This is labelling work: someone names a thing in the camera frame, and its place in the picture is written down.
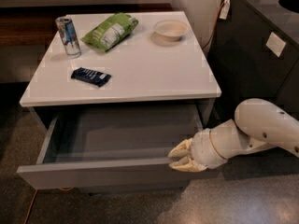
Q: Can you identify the white paper tag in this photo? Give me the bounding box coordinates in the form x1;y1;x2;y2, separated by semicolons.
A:
219;0;231;20

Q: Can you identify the dark blue rxbar wrapper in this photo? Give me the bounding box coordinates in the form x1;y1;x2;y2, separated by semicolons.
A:
71;67;111;87

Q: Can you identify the white top grey cabinet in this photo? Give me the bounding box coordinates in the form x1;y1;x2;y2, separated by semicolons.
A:
19;10;222;195

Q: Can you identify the grey top drawer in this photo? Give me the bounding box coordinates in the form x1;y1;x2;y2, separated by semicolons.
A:
17;104;217;192

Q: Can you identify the silver blue drink can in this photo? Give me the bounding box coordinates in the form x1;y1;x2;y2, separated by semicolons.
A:
55;17;81;58

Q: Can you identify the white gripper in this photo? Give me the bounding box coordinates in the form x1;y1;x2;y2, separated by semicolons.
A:
168;129;227;173

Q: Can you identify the dark wooden bench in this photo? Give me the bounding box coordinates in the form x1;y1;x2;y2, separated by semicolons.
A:
0;3;173;47

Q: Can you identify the white paper bowl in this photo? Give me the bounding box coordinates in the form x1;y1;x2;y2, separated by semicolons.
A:
154;20;189;42

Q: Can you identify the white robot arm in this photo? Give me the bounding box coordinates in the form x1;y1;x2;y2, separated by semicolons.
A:
168;98;299;173

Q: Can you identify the green chip bag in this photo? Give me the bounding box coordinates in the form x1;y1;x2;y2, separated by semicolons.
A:
81;13;139;52

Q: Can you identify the white label sticker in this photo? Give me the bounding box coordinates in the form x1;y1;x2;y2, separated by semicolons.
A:
266;33;286;57

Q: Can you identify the orange power cable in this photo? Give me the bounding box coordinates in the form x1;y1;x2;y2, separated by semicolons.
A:
23;187;76;224

